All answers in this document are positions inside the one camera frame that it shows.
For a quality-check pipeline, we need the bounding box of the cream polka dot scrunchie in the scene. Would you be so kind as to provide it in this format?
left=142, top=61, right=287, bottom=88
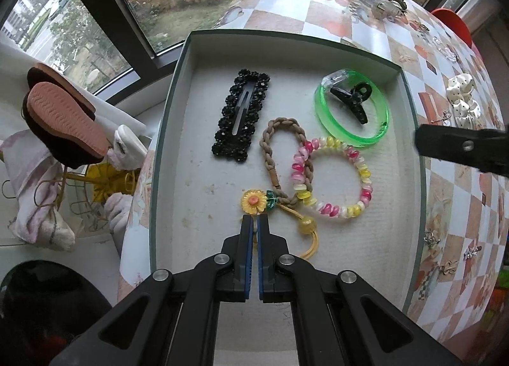
left=445, top=74, right=484, bottom=128

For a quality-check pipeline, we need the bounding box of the beige braided hair tie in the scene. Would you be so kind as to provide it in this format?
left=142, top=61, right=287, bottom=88
left=259, top=116, right=309, bottom=208

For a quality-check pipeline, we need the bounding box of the pink yellow spiral hair tie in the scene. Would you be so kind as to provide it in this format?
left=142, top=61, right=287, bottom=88
left=292, top=136, right=374, bottom=219

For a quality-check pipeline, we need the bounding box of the pink white towel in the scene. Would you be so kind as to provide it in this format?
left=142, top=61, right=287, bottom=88
left=0, top=129, right=76, bottom=251

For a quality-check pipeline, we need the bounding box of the dark window frame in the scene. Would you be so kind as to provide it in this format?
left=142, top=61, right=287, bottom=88
left=0, top=0, right=187, bottom=106

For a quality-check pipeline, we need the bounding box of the black round object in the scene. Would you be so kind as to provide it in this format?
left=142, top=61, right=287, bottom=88
left=0, top=260, right=114, bottom=366

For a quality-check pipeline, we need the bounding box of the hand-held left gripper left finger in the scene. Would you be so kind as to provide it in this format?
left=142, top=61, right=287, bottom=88
left=48, top=217, right=254, bottom=366

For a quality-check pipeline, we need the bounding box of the black flower hair clip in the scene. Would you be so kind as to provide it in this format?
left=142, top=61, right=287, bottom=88
left=211, top=69, right=272, bottom=162

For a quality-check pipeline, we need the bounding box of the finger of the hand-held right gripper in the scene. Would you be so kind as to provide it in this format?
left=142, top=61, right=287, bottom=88
left=414, top=124, right=509, bottom=178

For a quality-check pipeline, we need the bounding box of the white fluffy slipper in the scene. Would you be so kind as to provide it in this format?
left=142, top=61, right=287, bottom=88
left=105, top=194, right=134, bottom=231
left=107, top=124, right=149, bottom=170

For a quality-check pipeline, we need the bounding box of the pearl bead bracelet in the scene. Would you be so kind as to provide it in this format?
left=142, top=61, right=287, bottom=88
left=431, top=35, right=460, bottom=62

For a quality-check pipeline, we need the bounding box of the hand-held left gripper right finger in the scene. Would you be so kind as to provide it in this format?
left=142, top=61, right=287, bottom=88
left=257, top=217, right=466, bottom=366

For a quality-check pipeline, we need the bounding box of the yellow sunflower hair tie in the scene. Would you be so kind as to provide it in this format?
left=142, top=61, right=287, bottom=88
left=241, top=189, right=321, bottom=261

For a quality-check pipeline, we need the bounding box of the brown slipper pink sole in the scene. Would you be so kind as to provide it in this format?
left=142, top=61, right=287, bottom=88
left=22, top=80, right=110, bottom=164
left=27, top=63, right=96, bottom=112

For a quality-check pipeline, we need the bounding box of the checked floral tablecloth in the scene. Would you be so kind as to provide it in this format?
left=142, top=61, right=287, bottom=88
left=119, top=0, right=509, bottom=345

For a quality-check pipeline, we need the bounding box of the clear plastic hair clip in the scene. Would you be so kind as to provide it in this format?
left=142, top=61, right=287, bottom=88
left=321, top=69, right=352, bottom=90

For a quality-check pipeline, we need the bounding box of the small black claw clip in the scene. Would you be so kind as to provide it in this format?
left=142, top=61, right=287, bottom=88
left=328, top=82, right=374, bottom=126

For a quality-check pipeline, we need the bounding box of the grey shallow cardboard box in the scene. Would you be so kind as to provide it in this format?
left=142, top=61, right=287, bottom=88
left=149, top=30, right=428, bottom=313

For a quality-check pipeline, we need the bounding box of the red plastic chair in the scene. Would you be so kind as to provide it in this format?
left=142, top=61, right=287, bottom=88
left=431, top=8, right=473, bottom=46

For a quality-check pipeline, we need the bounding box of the transparent large claw clip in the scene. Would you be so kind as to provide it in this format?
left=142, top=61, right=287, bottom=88
left=350, top=0, right=402, bottom=19

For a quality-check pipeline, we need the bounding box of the green translucent bangle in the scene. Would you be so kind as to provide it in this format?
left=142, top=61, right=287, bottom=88
left=314, top=69, right=390, bottom=150

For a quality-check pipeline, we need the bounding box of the yellow wire rack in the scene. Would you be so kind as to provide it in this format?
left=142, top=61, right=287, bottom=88
left=59, top=163, right=138, bottom=216

